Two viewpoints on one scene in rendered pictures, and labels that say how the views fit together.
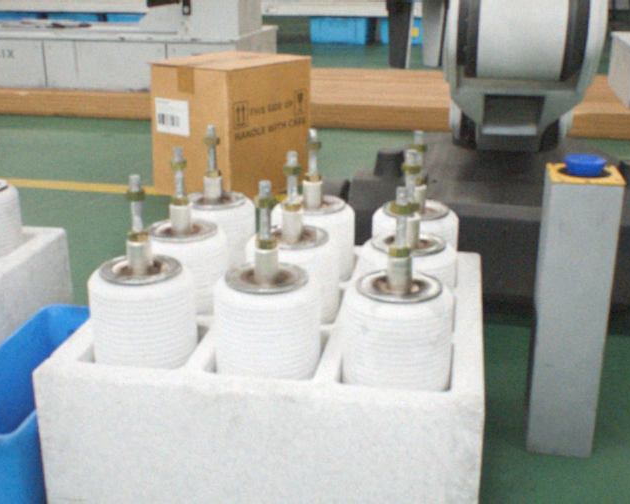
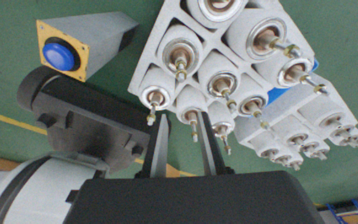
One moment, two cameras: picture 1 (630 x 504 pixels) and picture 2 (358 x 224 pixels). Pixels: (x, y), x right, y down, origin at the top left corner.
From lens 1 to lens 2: 74 cm
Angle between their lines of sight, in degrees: 34
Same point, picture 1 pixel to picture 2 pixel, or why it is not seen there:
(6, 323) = (265, 111)
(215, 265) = (245, 87)
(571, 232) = (91, 31)
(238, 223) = (218, 116)
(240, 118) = not seen: hidden behind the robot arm
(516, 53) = (69, 173)
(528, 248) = (101, 107)
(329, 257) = (214, 66)
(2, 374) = (271, 94)
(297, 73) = not seen: hidden behind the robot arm
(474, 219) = (117, 121)
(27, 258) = (258, 129)
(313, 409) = not seen: outside the picture
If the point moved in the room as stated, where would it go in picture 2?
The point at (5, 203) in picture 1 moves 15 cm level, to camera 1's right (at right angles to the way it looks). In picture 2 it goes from (265, 146) to (237, 138)
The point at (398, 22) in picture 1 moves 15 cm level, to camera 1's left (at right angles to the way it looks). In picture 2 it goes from (218, 155) to (330, 177)
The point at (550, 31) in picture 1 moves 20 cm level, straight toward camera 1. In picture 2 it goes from (40, 181) to (27, 130)
